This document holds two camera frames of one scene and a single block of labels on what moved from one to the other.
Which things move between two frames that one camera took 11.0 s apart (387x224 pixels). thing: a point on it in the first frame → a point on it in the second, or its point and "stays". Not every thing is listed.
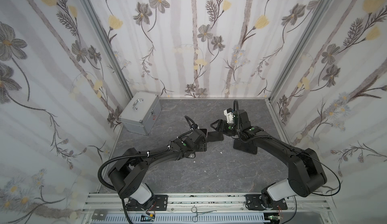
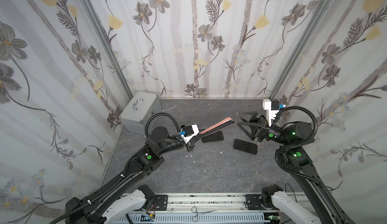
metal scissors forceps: x=195 y=218 stays
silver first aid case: x=139 y=114 stays
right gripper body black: x=225 y=127 → x=258 y=131
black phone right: x=248 y=147 stays
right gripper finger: x=220 y=125 → x=251 y=116
